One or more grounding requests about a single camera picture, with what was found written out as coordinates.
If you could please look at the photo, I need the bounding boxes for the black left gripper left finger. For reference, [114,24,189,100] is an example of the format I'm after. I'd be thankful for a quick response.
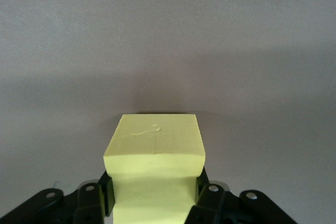
[5,170,116,224]

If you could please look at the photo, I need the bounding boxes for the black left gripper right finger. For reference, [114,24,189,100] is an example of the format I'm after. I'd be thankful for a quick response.
[185,168,297,224]

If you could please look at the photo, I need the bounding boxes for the yellow foam cube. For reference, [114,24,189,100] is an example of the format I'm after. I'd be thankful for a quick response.
[102,113,207,224]

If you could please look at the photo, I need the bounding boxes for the brown table mat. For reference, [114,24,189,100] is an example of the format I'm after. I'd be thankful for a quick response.
[0,0,336,224]

